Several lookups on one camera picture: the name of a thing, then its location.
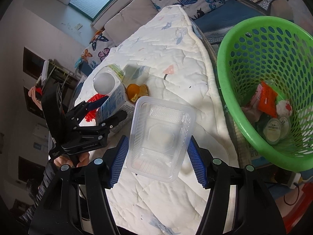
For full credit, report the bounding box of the red foam fruit net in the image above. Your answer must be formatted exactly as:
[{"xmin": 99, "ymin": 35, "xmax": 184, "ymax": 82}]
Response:
[{"xmin": 84, "ymin": 93, "xmax": 106, "ymax": 122}]

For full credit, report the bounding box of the orange peel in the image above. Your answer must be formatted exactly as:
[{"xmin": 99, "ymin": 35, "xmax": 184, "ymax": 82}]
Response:
[{"xmin": 126, "ymin": 84, "xmax": 149, "ymax": 103}]

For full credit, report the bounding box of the blue white milk carton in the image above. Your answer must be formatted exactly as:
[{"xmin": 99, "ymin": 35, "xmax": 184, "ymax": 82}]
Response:
[{"xmin": 96, "ymin": 64, "xmax": 135, "ymax": 133}]

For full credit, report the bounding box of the clear bottle with white cap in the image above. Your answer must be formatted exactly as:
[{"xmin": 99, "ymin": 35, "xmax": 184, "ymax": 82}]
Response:
[{"xmin": 93, "ymin": 72, "xmax": 116, "ymax": 95}]

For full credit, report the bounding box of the clear rectangular plastic tray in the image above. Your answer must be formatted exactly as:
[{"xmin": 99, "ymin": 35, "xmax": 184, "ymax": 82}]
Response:
[{"xmin": 126, "ymin": 96, "xmax": 196, "ymax": 183}]

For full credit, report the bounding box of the pudding cup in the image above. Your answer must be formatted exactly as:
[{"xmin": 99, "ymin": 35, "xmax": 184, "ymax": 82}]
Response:
[{"xmin": 263, "ymin": 118, "xmax": 282, "ymax": 145}]

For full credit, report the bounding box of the white paper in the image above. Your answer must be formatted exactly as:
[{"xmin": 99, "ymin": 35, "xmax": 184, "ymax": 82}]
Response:
[{"xmin": 276, "ymin": 100, "xmax": 292, "ymax": 117}]

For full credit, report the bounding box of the orange snack wrapper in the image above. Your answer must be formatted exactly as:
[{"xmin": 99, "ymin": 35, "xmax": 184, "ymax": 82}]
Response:
[{"xmin": 257, "ymin": 81, "xmax": 277, "ymax": 118}]

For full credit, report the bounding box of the clear green-edged plastic bag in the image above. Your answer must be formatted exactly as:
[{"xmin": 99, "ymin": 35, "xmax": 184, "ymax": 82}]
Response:
[{"xmin": 261, "ymin": 116, "xmax": 291, "ymax": 140}]

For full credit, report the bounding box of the pink snack wrapper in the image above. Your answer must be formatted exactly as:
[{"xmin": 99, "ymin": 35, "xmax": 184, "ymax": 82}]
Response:
[{"xmin": 241, "ymin": 85, "xmax": 263, "ymax": 124}]

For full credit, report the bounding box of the green plastic trash basket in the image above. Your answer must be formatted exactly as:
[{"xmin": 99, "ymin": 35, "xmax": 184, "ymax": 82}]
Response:
[{"xmin": 217, "ymin": 16, "xmax": 312, "ymax": 172}]

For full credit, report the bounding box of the person's left hand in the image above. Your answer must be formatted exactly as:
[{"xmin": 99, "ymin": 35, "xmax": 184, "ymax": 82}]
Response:
[{"xmin": 54, "ymin": 152, "xmax": 90, "ymax": 168}]

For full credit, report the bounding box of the metal clothes rack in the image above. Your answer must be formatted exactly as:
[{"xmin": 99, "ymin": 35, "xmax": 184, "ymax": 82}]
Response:
[{"xmin": 35, "ymin": 59, "xmax": 82, "ymax": 96}]

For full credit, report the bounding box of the red plastic bag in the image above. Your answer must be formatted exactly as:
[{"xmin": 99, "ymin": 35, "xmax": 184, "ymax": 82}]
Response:
[{"xmin": 283, "ymin": 183, "xmax": 313, "ymax": 234}]

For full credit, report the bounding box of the left butterfly print pillow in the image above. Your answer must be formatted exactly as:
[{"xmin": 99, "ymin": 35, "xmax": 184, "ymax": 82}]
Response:
[{"xmin": 81, "ymin": 31, "xmax": 116, "ymax": 69}]

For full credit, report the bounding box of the beige sofa cushion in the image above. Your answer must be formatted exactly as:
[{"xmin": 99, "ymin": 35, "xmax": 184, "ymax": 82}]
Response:
[{"xmin": 104, "ymin": 0, "xmax": 159, "ymax": 46}]

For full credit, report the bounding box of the blue sofa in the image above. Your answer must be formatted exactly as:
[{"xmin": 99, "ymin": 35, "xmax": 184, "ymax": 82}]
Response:
[{"xmin": 193, "ymin": 0, "xmax": 294, "ymax": 44}]

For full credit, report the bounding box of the black cable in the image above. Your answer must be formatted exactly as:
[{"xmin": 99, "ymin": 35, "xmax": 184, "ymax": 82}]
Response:
[{"xmin": 282, "ymin": 180, "xmax": 301, "ymax": 206}]

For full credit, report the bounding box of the wall power socket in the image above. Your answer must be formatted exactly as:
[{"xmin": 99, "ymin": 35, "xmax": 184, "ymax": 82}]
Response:
[{"xmin": 74, "ymin": 23, "xmax": 83, "ymax": 30}]

